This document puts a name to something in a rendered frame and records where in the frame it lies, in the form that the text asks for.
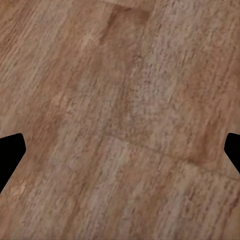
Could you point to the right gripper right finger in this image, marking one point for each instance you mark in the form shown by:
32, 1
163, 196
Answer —
232, 149

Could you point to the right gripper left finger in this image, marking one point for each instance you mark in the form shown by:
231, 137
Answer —
12, 149

